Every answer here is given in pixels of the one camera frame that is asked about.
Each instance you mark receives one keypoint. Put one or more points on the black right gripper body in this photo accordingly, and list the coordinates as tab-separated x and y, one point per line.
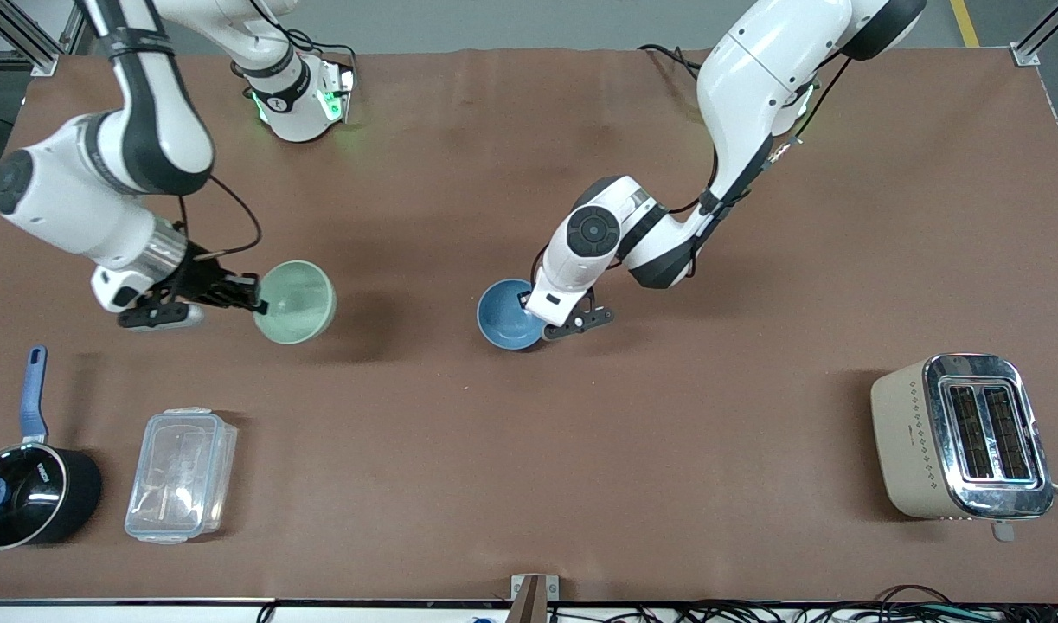
203	278

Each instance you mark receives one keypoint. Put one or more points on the blue bowl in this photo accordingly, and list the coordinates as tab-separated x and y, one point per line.
503	316

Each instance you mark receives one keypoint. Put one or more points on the green bowl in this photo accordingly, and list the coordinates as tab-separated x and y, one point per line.
299	303

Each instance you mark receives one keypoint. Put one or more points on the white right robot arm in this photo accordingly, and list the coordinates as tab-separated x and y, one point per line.
79	199

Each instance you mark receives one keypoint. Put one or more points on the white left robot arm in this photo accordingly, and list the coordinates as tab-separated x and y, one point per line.
753	78

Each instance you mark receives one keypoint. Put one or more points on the brown table mat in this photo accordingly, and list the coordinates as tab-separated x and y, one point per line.
528	450

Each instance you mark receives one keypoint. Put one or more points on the clear plastic food container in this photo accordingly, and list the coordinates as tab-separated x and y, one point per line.
178	476

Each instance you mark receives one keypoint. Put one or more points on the glass lid blue knob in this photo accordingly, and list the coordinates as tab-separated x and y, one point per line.
34	495

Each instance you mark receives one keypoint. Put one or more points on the beige chrome toaster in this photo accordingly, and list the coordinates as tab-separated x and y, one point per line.
909	441

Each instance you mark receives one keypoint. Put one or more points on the aluminium frame profile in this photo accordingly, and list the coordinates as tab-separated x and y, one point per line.
1026	54
44	62

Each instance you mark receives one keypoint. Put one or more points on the metal bracket brown post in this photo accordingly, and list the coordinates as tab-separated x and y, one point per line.
528	601

